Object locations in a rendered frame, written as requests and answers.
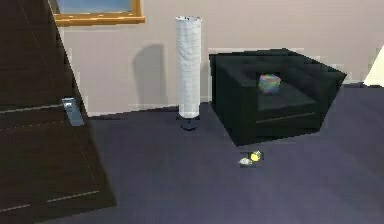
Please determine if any dark brown wooden door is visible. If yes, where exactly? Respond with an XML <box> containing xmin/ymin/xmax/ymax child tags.
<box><xmin>0</xmin><ymin>0</ymin><xmax>117</xmax><ymax>224</ymax></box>

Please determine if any multicoloured cube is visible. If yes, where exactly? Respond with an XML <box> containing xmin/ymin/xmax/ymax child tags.
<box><xmin>257</xmin><ymin>73</ymin><xmax>282</xmax><ymax>96</ymax></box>

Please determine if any wooden framed window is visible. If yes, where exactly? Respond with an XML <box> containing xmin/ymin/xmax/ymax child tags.
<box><xmin>47</xmin><ymin>0</ymin><xmax>147</xmax><ymax>27</ymax></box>

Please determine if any white cylindrical floor lamp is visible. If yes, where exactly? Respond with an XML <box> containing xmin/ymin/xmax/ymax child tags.
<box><xmin>174</xmin><ymin>15</ymin><xmax>203</xmax><ymax>131</ymax></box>

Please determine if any black armchair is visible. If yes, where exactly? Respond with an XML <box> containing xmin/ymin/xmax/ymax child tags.
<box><xmin>208</xmin><ymin>48</ymin><xmax>348</xmax><ymax>148</ymax></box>

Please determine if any cream pale lampshade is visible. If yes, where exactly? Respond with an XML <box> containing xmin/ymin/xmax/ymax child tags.
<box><xmin>362</xmin><ymin>44</ymin><xmax>384</xmax><ymax>88</ymax></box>

